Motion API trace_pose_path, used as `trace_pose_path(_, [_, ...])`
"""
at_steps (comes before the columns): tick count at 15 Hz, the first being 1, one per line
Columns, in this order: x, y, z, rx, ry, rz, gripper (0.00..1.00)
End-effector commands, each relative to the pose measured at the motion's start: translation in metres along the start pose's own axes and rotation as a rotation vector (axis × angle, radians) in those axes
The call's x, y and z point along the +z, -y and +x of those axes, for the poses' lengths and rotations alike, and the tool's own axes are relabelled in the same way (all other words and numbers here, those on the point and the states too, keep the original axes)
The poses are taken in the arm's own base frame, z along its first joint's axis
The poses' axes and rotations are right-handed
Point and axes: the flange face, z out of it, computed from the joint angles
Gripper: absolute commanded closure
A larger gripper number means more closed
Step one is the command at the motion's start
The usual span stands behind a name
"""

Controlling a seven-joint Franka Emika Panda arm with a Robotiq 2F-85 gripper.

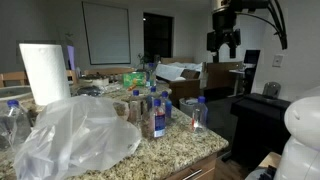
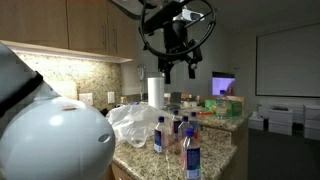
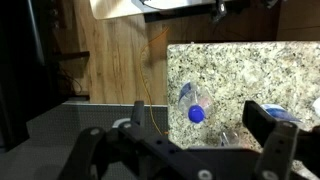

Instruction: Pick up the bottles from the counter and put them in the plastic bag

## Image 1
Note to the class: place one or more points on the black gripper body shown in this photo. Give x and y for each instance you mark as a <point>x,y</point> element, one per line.
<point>223,33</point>

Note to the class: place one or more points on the clear bottle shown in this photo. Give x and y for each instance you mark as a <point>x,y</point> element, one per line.
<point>199,115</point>

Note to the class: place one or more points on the blue cap bottle back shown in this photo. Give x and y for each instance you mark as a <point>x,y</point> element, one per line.
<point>166,104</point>

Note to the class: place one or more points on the blue cap bottle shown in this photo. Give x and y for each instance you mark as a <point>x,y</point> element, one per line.
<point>151,97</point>
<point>135,107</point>
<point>166,104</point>

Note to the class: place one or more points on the bottle with blue label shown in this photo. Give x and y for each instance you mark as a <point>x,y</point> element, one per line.
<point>159,119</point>

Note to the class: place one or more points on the clear plastic bag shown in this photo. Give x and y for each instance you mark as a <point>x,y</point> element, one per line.
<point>73,136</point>

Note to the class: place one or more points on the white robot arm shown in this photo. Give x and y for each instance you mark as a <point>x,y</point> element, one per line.
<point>300,159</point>

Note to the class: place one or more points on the tall bottle on bar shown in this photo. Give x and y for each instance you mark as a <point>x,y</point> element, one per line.
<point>151,81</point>

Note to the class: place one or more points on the green tissue box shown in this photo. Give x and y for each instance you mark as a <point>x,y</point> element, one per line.
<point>134,79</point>

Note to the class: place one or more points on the black stand cabinet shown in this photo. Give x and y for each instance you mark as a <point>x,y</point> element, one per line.
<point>260,128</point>

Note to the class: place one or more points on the white paper towel roll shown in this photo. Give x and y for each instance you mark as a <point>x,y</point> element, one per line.
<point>46,71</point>

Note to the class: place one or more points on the bottle far left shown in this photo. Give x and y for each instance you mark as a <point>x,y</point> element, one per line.
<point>15,125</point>

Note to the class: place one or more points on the wall outlet plate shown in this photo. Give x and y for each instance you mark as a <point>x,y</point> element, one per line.
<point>277,62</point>

